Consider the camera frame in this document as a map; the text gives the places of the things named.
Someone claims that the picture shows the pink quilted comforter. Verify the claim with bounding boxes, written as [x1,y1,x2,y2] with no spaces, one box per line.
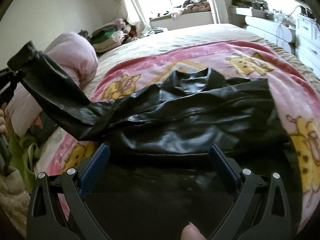
[5,32,98,137]

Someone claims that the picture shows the black leather jacket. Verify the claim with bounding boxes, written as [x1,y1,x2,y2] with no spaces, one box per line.
[8,43,302,239]

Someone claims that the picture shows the beige bed cover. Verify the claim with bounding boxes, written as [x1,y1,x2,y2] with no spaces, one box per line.
[82,24,319,96]

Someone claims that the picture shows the pink cartoon bear blanket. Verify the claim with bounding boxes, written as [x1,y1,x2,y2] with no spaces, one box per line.
[34,40,320,228]

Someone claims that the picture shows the white long desk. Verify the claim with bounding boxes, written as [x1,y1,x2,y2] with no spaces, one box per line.
[245,16,296,55]

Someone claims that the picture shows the clothes on window sill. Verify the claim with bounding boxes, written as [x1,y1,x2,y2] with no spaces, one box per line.
[152,0,211,18]

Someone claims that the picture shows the person's right hand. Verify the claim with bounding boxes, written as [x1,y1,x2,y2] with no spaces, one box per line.
[180,222,206,240]

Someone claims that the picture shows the person's left hand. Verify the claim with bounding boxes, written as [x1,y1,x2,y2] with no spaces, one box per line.
[0,110,8,139]

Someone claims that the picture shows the white drawer dresser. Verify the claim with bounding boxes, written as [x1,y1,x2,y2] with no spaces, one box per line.
[296,14,319,77]

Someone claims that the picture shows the pile of folded clothes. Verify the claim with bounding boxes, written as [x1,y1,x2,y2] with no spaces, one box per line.
[78,18,139,55]

